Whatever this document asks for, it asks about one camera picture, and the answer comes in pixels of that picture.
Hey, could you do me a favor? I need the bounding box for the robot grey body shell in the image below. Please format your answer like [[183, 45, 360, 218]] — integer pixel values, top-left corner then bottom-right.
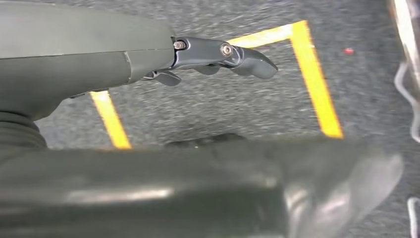
[[0, 137, 405, 238]]

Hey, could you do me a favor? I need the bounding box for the yellow floor tape square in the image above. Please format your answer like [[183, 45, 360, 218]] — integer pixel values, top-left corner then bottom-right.
[[89, 19, 345, 150]]

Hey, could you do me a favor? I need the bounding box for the chrome frame bar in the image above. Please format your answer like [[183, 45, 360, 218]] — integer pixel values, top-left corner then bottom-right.
[[388, 0, 420, 89]]

